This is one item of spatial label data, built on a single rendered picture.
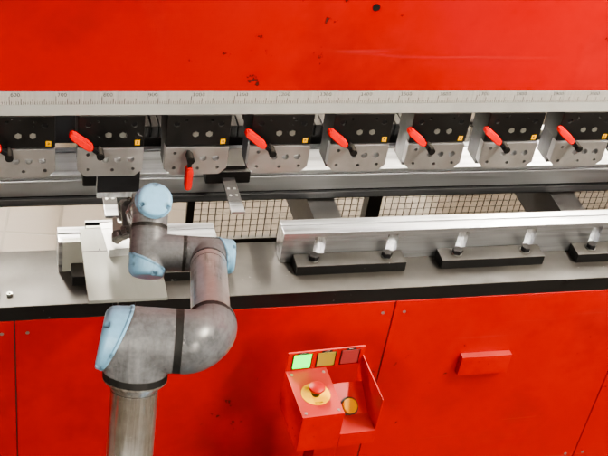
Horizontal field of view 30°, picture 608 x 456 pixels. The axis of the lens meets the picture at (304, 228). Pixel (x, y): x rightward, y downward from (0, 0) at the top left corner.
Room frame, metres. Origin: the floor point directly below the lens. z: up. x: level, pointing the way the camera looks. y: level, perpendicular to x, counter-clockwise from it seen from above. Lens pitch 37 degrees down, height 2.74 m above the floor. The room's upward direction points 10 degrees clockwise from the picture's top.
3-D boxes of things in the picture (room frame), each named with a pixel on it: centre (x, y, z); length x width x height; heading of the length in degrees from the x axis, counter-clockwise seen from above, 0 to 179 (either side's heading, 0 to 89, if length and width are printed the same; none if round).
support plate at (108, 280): (2.04, 0.41, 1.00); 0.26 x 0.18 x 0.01; 19
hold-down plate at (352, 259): (2.33, -0.13, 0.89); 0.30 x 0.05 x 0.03; 109
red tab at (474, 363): (2.37, -0.56, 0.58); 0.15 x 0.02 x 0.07; 109
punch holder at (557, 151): (2.57, -0.65, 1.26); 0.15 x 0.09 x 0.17; 109
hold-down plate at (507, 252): (2.46, -0.51, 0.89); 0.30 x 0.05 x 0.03; 109
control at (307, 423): (1.97, -0.14, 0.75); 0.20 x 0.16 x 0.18; 112
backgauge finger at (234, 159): (2.43, 0.21, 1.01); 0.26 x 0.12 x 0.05; 19
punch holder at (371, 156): (2.37, -0.09, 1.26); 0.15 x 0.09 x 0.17; 109
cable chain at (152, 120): (2.63, 0.39, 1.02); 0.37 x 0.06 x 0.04; 109
